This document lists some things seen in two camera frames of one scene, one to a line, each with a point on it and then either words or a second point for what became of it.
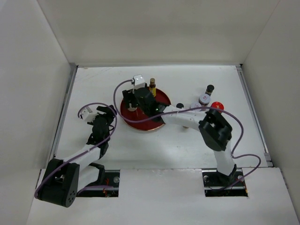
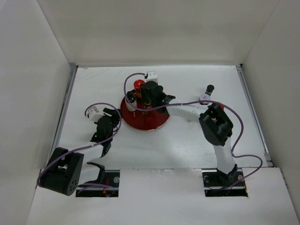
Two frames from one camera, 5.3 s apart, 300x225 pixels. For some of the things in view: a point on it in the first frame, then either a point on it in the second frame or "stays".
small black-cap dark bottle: x=209 y=89 stays
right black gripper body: x=146 y=111 → x=146 y=98
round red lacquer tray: x=132 y=112 stays
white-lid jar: x=204 y=99 stays
